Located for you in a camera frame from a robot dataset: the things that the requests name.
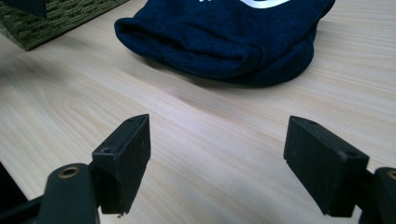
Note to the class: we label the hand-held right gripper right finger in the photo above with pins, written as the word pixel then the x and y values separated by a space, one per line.
pixel 323 168

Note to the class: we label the dark object on mat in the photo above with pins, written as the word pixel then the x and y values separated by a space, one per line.
pixel 26 6

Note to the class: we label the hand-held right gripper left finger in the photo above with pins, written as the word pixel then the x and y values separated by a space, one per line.
pixel 121 168

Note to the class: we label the green woven mat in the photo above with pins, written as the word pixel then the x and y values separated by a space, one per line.
pixel 46 21

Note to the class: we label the navy blue garment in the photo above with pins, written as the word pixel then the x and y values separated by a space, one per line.
pixel 218 40

